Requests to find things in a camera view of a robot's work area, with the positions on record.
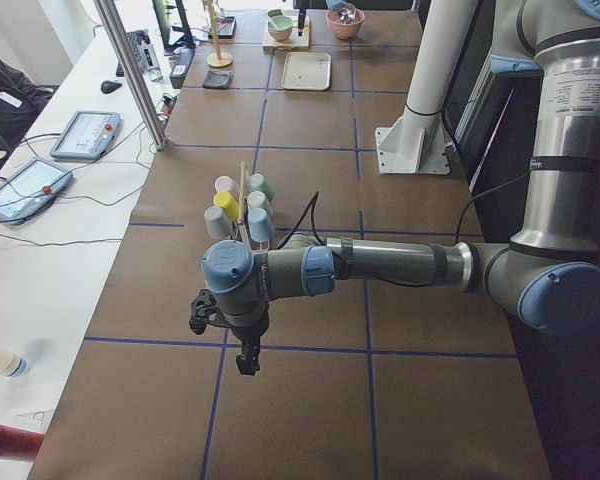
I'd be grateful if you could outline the grey cup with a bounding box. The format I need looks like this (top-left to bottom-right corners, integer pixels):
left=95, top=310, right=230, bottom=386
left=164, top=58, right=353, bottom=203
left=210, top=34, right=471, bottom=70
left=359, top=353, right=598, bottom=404
left=204, top=205, right=233, bottom=240

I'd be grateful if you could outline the upper teach pendant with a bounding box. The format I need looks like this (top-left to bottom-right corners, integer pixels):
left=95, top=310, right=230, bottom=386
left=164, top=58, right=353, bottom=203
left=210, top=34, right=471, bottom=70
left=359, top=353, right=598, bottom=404
left=50, top=111, right=122, bottom=162

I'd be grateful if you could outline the wooden stand with round base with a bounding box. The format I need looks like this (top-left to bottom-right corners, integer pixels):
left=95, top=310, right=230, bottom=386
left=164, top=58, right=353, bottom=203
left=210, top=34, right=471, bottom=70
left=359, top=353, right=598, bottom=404
left=204, top=0, right=233, bottom=68

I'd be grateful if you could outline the blue cup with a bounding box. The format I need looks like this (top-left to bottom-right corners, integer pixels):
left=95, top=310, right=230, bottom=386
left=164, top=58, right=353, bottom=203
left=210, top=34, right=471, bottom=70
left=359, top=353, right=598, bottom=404
left=248, top=209, right=275, bottom=243

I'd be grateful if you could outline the black computer mouse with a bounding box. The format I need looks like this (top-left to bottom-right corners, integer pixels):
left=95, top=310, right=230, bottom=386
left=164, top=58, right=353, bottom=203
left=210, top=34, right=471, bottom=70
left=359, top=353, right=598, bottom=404
left=100, top=80, right=122, bottom=95

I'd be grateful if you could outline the wooden rack handle rod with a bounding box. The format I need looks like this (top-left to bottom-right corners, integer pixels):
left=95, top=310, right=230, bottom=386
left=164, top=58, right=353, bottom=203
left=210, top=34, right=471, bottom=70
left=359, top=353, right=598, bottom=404
left=237, top=162, right=248, bottom=226

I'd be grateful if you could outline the lower teach pendant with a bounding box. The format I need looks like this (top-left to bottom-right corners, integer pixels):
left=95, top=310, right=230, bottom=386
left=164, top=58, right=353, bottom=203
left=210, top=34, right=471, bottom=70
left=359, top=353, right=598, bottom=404
left=0, top=157, right=74, bottom=224

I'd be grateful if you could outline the paper cup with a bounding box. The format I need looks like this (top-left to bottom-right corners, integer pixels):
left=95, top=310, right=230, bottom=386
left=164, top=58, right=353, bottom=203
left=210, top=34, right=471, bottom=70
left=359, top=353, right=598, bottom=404
left=0, top=348, right=29, bottom=378

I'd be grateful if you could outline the wooden cutting board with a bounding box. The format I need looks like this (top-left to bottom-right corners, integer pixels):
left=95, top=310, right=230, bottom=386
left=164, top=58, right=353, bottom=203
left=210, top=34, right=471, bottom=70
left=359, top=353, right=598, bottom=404
left=262, top=16, right=311, bottom=52

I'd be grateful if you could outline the yellow cup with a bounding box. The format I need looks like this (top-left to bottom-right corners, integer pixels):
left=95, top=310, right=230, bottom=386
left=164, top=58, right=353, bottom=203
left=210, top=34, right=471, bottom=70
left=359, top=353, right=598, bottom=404
left=213, top=191, right=240, bottom=221

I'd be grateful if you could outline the teach pendant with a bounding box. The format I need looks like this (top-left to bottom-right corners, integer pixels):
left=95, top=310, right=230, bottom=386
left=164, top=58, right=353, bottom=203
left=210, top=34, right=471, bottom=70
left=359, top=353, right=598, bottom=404
left=50, top=111, right=122, bottom=162
left=0, top=157, right=74, bottom=224

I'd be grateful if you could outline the pink bowl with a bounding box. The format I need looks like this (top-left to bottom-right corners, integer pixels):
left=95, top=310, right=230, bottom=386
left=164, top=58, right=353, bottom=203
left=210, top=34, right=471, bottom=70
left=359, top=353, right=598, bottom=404
left=326, top=9, right=365, bottom=40

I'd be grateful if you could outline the red cylinder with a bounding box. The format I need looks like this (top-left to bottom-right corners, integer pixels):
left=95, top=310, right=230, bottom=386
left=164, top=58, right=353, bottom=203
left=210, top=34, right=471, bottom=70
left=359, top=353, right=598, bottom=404
left=0, top=424, right=45, bottom=462

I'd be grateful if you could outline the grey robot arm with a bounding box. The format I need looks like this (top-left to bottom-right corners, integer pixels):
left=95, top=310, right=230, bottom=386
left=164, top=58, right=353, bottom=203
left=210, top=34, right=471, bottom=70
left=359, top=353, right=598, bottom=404
left=189, top=1, right=600, bottom=375

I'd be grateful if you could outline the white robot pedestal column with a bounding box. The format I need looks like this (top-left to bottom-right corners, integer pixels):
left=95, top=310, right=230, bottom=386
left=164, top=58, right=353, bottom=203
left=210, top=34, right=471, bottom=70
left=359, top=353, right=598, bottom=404
left=375, top=0, right=478, bottom=175

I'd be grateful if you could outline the green cup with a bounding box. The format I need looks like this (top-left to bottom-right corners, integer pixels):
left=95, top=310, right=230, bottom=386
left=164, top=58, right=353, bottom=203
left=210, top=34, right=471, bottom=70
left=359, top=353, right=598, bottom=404
left=247, top=173, right=275, bottom=201

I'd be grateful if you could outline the aluminium frame post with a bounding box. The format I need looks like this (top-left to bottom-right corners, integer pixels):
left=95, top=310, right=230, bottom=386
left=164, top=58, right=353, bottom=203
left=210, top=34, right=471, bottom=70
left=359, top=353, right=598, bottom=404
left=94, top=0, right=168, bottom=151

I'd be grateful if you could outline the cream cup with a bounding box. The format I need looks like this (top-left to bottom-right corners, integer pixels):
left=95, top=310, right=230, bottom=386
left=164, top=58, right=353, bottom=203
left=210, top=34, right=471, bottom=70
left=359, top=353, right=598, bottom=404
left=247, top=191, right=273, bottom=217

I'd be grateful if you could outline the green bowl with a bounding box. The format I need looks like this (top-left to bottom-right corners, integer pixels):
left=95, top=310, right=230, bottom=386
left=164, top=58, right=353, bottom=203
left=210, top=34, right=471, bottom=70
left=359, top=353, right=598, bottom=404
left=267, top=15, right=294, bottom=41

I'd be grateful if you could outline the black monitor stand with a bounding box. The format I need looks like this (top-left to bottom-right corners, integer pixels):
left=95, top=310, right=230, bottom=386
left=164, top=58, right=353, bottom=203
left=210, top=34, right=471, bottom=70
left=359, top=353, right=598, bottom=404
left=152, top=0, right=196, bottom=56

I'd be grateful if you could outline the keyboard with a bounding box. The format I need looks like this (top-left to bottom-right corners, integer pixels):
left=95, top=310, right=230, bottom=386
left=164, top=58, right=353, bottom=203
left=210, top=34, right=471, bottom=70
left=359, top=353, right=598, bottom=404
left=126, top=30, right=149, bottom=73

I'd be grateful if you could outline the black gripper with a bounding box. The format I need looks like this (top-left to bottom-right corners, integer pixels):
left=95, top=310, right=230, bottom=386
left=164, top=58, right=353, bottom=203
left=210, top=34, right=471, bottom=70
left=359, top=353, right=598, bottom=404
left=231, top=313, right=270, bottom=376

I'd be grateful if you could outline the pink cup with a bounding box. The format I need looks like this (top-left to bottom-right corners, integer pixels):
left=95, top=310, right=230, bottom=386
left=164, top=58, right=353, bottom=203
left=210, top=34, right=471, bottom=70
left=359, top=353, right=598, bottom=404
left=214, top=175, right=239, bottom=198

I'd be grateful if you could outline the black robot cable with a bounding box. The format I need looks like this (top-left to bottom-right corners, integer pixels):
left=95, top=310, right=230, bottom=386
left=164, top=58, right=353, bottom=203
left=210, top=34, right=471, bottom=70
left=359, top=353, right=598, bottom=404
left=278, top=191, right=531, bottom=288

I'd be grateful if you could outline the grey folded cloth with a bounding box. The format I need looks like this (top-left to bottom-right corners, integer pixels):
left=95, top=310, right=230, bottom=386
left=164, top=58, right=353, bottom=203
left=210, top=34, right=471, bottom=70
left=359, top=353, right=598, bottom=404
left=202, top=69, right=233, bottom=90

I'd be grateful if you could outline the cream rabbit tray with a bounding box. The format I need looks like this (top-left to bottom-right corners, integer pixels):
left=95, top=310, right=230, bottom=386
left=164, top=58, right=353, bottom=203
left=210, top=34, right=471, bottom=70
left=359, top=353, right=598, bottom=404
left=281, top=52, right=331, bottom=91

